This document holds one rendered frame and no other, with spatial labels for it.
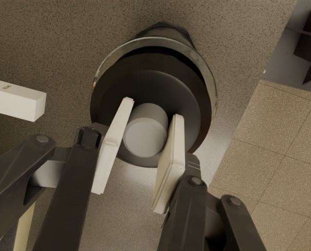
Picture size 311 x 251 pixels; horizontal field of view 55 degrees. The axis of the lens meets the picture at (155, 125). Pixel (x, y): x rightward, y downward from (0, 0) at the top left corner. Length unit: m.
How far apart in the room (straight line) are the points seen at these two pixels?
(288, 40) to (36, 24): 1.17
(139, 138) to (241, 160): 1.47
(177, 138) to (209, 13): 0.32
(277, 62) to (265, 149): 0.45
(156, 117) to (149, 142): 0.02
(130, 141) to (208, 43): 0.31
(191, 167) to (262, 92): 1.37
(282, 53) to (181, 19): 1.06
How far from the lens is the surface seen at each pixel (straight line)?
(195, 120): 0.21
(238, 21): 0.48
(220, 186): 1.72
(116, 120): 0.16
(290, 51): 1.50
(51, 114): 0.54
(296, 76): 1.54
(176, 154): 0.15
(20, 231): 0.63
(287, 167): 1.74
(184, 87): 0.21
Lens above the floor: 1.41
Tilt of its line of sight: 67 degrees down
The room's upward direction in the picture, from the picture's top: 170 degrees counter-clockwise
